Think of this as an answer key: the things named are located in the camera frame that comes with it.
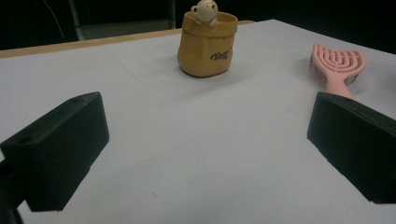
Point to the grey metal stand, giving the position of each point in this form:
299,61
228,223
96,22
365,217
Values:
124,29

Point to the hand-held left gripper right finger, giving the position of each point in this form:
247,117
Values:
358,143

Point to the pink hairbrush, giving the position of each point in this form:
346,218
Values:
337,88

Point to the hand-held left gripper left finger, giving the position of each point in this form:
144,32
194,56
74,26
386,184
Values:
62,146

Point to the yellow bag-shaped holder with bear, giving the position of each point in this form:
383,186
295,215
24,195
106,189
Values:
202,46

